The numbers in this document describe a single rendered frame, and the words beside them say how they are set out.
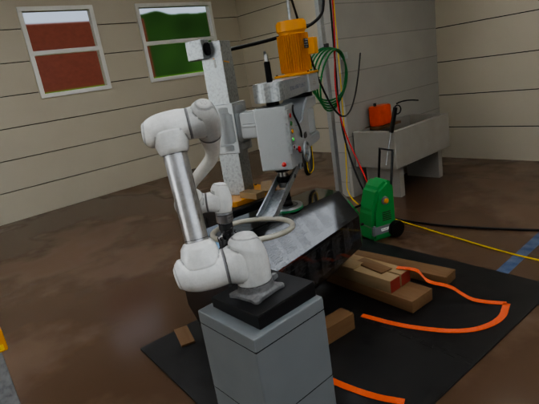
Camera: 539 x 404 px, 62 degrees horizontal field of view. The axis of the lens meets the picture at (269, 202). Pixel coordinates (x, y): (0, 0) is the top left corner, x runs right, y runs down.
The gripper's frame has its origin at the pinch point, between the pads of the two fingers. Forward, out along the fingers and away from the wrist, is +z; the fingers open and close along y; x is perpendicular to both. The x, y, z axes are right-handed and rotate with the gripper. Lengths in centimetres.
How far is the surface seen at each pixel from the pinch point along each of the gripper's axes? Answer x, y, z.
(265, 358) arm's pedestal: -53, -48, 18
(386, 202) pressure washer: 1, 236, 32
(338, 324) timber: -25, 67, 69
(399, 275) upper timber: -46, 129, 57
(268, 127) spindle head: 16, 73, -62
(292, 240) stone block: 1, 63, 11
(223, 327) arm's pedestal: -33, -48, 9
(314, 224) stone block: -3, 87, 7
